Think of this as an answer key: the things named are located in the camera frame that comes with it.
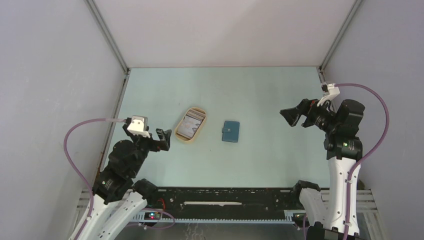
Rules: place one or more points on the stack of cards in tray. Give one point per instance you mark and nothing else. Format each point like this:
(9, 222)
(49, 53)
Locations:
(190, 123)

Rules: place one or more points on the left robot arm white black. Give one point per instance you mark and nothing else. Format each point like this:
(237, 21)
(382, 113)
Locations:
(116, 197)

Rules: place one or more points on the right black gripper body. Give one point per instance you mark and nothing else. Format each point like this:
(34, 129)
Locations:
(321, 118)

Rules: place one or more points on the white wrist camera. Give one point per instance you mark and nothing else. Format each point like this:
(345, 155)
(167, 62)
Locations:
(137, 126)
(330, 92)

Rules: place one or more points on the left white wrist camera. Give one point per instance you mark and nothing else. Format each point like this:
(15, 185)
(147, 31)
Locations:
(137, 126)

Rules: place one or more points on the blue leather card holder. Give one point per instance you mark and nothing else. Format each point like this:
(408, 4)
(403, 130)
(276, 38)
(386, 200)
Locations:
(230, 131)

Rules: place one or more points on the left controller board with wires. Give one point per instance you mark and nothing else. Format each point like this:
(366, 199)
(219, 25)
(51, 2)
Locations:
(154, 215)

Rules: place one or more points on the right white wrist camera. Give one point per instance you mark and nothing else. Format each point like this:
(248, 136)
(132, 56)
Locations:
(330, 92)

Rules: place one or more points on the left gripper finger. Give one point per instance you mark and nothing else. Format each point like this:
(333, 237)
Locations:
(164, 145)
(163, 134)

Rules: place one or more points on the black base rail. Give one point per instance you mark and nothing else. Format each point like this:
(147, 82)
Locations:
(225, 203)

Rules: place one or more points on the beige oval card tray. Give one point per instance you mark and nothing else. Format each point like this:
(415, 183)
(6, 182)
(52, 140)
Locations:
(185, 140)

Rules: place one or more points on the white strip on rail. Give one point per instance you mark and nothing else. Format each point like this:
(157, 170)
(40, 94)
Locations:
(213, 203)

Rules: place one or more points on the aluminium frame front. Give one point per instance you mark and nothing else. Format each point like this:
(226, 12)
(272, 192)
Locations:
(218, 212)

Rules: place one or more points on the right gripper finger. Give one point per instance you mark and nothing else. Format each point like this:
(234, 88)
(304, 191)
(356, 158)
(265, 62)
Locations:
(292, 120)
(294, 111)

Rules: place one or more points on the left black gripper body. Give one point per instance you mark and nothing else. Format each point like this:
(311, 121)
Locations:
(145, 144)

